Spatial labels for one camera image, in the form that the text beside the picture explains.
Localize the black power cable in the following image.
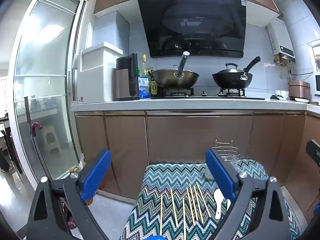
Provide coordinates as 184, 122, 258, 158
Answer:
287, 64, 316, 76

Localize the sliding glass door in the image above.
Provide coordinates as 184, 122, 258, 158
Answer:
14, 0, 87, 188

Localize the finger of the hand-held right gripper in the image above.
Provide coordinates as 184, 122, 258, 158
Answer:
306, 140, 320, 168

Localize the white kitchen countertop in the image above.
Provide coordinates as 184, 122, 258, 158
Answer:
71, 97, 320, 113

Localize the umbrella with maroon handle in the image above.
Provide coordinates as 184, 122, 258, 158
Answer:
24, 96, 43, 137

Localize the brown black electric kettle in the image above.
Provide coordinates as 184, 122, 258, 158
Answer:
115, 53, 140, 101

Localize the black gas stove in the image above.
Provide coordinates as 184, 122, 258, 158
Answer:
150, 87, 265, 100

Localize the pink brown rice cooker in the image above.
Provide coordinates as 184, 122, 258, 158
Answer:
288, 80, 311, 101

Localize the white water heater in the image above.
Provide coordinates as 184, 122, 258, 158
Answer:
266, 19, 295, 64

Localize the brown lower kitchen cabinet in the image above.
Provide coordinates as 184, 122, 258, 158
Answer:
75, 110, 320, 215

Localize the black range hood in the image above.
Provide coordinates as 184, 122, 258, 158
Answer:
137, 0, 248, 58

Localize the zigzag patterned cloth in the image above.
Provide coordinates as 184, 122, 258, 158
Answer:
119, 159, 300, 240

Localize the blue seasoning bag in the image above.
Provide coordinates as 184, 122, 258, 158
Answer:
138, 76, 151, 99

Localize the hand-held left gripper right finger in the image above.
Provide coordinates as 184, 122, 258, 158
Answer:
200, 149, 292, 240

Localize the silver wok lid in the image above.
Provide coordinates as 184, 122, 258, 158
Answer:
217, 63, 247, 75

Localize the white rice spoon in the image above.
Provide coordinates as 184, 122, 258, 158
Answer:
214, 188, 225, 220

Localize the white countertop appliance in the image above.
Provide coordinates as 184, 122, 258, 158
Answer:
77, 42, 123, 104

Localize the golden wok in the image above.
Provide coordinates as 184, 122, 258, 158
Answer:
151, 51, 200, 89

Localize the dark bottle yellow label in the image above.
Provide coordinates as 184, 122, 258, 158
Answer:
149, 76, 159, 98

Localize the black wok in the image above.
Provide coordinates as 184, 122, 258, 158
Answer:
212, 56, 261, 89

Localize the metal wire utensil holder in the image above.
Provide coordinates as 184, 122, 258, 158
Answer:
204, 139, 242, 180

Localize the clear bottle yellow cap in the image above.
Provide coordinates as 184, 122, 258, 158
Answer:
140, 54, 150, 80

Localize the beige plastic stool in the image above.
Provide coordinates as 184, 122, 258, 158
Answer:
41, 125, 63, 154

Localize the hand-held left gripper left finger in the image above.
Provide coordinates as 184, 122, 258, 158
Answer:
26, 149, 120, 240

